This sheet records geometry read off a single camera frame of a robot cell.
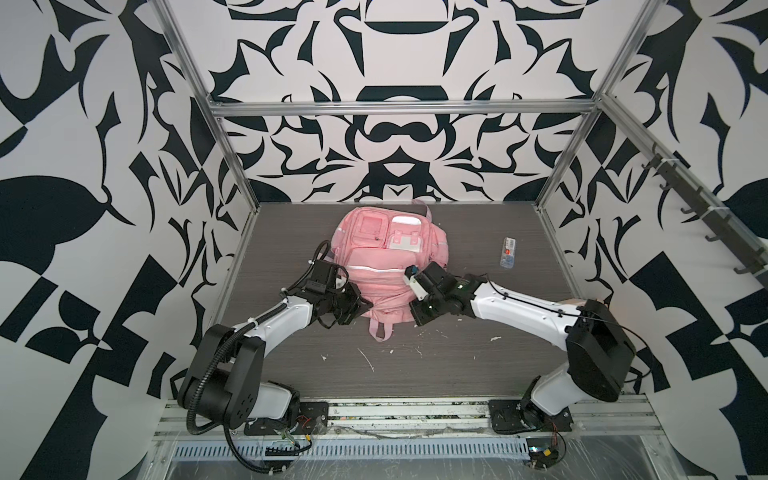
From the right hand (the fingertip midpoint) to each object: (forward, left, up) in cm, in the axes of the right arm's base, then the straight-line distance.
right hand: (415, 309), depth 84 cm
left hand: (+3, +11, +1) cm, 12 cm away
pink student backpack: (+23, +12, -1) cm, 26 cm away
